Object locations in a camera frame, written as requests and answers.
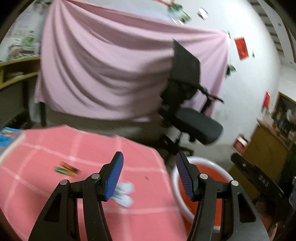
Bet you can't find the green orange wrapper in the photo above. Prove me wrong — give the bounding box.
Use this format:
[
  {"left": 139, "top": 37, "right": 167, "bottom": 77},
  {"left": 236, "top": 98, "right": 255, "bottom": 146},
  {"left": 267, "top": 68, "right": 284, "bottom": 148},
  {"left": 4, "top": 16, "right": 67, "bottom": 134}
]
[{"left": 54, "top": 162, "right": 80, "bottom": 176}]

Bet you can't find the white blue toothpaste tube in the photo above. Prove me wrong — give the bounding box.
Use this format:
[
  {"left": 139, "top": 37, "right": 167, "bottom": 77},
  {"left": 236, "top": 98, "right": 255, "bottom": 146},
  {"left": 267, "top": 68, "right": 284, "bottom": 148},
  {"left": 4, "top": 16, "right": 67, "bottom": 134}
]
[{"left": 111, "top": 182, "right": 134, "bottom": 208}]

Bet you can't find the wooden cabinet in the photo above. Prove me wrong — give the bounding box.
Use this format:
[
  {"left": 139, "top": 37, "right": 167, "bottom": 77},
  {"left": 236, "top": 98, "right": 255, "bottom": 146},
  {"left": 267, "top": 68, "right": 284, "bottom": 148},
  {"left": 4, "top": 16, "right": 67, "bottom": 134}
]
[{"left": 227, "top": 123, "right": 295, "bottom": 200}]

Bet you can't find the orange white plastic basin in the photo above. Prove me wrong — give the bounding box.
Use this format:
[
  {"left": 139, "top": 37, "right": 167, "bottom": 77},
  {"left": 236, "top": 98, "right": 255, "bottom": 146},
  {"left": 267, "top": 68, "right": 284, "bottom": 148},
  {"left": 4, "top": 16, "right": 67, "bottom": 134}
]
[{"left": 171, "top": 152, "right": 233, "bottom": 237}]

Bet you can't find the red white small box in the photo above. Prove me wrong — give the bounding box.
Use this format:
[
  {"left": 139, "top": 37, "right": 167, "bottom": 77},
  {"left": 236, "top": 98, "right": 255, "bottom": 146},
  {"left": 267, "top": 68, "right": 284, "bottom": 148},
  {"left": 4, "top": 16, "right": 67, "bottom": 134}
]
[{"left": 233, "top": 133, "right": 249, "bottom": 154}]

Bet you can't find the pink plaid tablecloth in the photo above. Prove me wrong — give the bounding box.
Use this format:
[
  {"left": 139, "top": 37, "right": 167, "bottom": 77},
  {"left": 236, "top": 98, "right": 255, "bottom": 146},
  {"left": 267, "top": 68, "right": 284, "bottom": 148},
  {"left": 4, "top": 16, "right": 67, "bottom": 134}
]
[{"left": 1, "top": 126, "right": 187, "bottom": 240}]

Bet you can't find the blue cover book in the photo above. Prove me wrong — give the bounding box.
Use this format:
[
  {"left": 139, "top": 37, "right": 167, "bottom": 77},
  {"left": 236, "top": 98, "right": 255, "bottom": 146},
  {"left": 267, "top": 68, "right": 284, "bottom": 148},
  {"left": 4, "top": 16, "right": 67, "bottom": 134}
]
[{"left": 0, "top": 127, "right": 26, "bottom": 163}]

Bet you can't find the black office chair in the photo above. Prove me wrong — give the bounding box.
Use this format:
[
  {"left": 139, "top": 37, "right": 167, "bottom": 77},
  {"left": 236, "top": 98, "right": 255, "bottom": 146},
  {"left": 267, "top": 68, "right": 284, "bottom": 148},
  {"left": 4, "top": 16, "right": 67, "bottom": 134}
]
[{"left": 158, "top": 40, "right": 224, "bottom": 156}]

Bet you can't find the pink hanging sheet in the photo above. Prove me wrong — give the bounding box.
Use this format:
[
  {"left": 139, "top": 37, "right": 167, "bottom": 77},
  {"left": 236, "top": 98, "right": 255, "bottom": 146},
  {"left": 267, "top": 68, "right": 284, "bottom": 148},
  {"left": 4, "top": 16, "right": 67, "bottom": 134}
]
[{"left": 34, "top": 1, "right": 229, "bottom": 121}]

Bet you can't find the green cap on wall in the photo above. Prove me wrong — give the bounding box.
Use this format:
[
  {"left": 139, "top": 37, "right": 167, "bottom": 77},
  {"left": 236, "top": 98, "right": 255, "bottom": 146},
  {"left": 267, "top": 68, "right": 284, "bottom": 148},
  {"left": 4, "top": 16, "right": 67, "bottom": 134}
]
[{"left": 226, "top": 64, "right": 236, "bottom": 76}]

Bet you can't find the red diamond wall poster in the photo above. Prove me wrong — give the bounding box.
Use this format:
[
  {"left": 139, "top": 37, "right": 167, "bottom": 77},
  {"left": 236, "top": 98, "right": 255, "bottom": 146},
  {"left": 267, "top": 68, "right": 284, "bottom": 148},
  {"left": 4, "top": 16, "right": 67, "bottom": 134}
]
[{"left": 234, "top": 38, "right": 249, "bottom": 60}]

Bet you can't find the wooden wall shelf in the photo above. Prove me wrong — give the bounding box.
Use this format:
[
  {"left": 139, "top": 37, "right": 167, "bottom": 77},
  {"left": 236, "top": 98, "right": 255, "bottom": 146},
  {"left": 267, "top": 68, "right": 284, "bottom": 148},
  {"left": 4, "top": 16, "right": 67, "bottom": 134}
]
[{"left": 1, "top": 57, "right": 40, "bottom": 129}]

